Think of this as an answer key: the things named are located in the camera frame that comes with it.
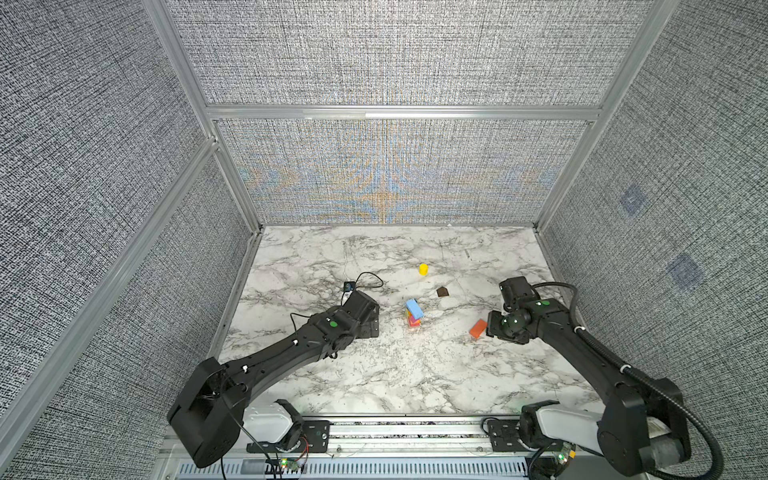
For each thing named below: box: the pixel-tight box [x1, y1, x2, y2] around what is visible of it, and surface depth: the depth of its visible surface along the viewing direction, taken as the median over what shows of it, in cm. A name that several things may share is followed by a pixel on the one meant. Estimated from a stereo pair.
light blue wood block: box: [406, 298, 424, 319], surface depth 89 cm
